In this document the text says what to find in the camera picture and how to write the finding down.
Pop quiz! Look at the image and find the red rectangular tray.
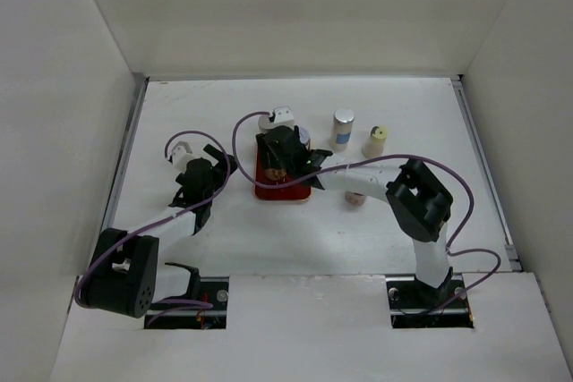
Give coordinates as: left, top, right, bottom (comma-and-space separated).
254, 144, 312, 202

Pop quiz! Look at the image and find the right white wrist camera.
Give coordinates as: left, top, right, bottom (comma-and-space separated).
269, 106, 295, 129

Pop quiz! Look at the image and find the blue label shaker bottle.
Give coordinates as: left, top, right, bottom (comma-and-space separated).
258, 115, 273, 132

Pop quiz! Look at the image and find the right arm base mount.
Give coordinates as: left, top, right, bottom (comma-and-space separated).
386, 275, 474, 329

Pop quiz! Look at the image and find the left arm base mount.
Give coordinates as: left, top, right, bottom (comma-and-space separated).
143, 263, 230, 330

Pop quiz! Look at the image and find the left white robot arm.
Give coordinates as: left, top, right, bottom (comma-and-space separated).
73, 142, 236, 318

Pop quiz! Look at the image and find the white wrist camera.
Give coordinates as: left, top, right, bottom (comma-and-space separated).
269, 106, 295, 129
167, 140, 195, 173

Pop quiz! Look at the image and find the silver lid shaker bottle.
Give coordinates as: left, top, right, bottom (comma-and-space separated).
330, 108, 355, 152

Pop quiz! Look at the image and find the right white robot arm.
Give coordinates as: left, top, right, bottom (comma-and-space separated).
256, 126, 453, 307

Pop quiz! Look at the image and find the blue lid spice jar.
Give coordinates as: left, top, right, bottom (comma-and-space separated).
299, 127, 311, 149
345, 191, 366, 207

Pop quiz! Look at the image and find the yellow lid squeeze bottle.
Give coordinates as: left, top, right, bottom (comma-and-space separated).
362, 125, 389, 158

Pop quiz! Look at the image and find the pink spice jar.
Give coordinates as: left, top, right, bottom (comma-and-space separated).
263, 168, 287, 182

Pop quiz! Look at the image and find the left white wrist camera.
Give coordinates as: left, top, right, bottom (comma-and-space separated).
167, 140, 195, 173

